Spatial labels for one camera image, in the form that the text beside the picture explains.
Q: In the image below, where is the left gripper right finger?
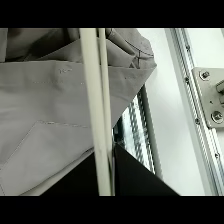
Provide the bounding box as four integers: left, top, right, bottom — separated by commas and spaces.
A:
114, 142, 180, 196

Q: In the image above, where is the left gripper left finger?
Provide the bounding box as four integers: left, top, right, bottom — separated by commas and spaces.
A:
42, 151, 101, 196

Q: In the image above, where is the cream clothes hanger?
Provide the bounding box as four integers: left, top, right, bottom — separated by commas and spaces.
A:
78, 28, 116, 196

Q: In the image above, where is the white long-sleeved shirt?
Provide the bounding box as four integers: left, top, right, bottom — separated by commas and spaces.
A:
0, 28, 158, 196

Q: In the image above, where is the silver frame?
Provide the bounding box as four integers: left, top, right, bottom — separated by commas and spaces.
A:
164, 28, 224, 196

